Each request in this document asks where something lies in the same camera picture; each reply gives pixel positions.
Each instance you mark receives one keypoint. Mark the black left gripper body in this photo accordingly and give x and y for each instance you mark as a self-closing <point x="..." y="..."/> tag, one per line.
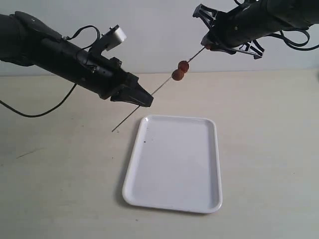
<point x="96" y="74"/>

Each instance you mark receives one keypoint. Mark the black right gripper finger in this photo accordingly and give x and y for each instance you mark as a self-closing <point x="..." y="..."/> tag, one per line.
<point x="208" y="40"/>
<point x="218" y="48"/>

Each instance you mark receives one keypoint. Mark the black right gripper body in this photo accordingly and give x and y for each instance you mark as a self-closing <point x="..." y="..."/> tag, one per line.
<point x="239" y="28"/>

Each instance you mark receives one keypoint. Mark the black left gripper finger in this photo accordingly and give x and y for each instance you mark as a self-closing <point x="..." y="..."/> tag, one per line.
<point x="136" y="95"/>

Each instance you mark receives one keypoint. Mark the thin metal skewer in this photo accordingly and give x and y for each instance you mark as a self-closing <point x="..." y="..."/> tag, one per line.
<point x="154" y="92"/>

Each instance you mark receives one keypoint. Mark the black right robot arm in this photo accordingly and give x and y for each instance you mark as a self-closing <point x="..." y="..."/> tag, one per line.
<point x="291" y="15"/>

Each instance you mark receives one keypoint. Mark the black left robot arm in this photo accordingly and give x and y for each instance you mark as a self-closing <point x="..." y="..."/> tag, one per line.
<point x="27" y="41"/>

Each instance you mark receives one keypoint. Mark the white rectangular plastic tray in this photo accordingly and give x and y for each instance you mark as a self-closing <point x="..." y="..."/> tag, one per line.
<point x="174" y="165"/>

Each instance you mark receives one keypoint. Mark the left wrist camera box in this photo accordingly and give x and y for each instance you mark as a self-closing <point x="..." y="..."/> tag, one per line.
<point x="114" y="37"/>

